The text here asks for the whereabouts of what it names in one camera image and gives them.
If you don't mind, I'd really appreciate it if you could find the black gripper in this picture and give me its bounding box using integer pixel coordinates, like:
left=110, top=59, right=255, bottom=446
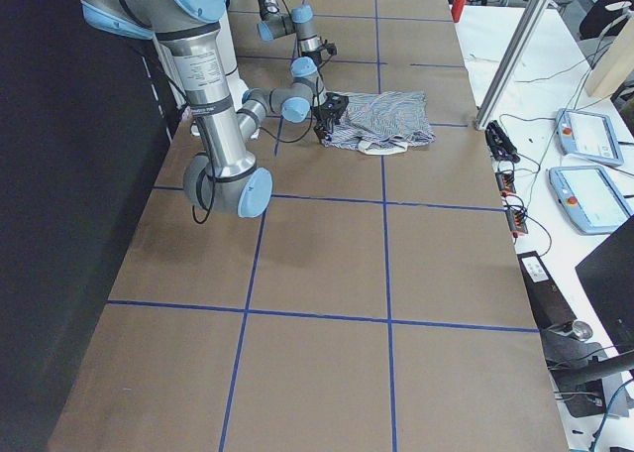
left=312, top=105, right=343, bottom=142

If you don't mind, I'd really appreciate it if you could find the blue white striped polo shirt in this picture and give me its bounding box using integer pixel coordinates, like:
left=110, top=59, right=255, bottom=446
left=321, top=91, right=436, bottom=156

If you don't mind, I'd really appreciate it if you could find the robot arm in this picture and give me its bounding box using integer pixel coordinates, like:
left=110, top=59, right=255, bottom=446
left=81, top=0, right=336, bottom=218
left=257, top=0, right=334, bottom=65

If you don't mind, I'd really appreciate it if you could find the black tool on desk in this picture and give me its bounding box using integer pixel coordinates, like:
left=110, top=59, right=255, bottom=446
left=484, top=120, right=521, bottom=164

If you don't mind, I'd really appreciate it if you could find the upper orange black connector block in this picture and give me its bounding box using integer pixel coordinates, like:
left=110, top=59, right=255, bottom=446
left=495, top=170, right=516, bottom=197

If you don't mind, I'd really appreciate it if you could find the orange black connector block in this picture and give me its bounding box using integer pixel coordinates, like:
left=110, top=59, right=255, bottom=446
left=495, top=170, right=516, bottom=197
left=505, top=205, right=528, bottom=239

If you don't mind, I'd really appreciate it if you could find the lower orange black connector block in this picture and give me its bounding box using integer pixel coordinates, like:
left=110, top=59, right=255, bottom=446
left=505, top=205, right=528, bottom=239

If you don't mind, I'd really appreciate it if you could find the upper teach pendant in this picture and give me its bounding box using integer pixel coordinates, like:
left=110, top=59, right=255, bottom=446
left=555, top=109, right=624, bottom=167

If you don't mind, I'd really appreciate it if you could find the teach pendant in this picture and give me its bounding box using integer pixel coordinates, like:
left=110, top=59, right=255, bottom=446
left=555, top=109, right=624, bottom=167
left=548, top=165, right=633, bottom=235

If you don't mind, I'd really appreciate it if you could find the lower teach pendant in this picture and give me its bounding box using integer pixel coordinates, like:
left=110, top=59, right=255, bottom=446
left=548, top=165, right=633, bottom=235

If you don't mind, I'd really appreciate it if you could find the wooden board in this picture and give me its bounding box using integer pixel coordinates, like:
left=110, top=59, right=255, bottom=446
left=585, top=0, right=633, bottom=98

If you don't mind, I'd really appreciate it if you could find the black power box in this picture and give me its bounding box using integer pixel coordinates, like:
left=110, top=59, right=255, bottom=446
left=517, top=251, right=577, bottom=329

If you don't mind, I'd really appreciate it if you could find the black monitor corner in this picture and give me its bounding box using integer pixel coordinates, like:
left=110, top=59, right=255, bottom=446
left=576, top=217, right=634, bottom=352

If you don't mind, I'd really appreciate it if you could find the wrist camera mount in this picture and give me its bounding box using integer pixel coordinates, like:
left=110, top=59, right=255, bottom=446
left=322, top=92, right=349, bottom=118
left=320, top=40, right=338, bottom=57

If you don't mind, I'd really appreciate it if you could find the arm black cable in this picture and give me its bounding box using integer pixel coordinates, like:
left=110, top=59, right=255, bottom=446
left=189, top=109, right=328, bottom=225

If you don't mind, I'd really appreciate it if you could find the aluminium frame post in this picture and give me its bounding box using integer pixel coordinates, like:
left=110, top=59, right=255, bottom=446
left=474, top=0, right=551, bottom=131

